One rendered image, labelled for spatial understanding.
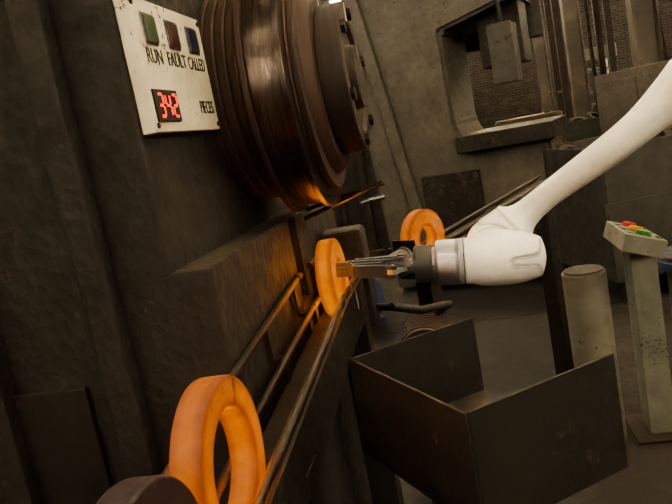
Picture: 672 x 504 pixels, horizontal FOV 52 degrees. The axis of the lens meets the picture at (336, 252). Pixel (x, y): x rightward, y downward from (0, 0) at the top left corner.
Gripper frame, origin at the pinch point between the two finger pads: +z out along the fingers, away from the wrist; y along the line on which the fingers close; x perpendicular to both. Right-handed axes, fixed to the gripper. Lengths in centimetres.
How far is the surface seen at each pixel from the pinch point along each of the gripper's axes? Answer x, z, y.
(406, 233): -0.6, -12.1, 42.2
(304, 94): 34.1, -2.0, -19.4
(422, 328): -20.7, -15.3, 24.1
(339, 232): 4.5, 1.4, 19.8
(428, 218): 2, -18, 49
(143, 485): 3, -1, -89
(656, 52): 81, -294, 850
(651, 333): -38, -77, 63
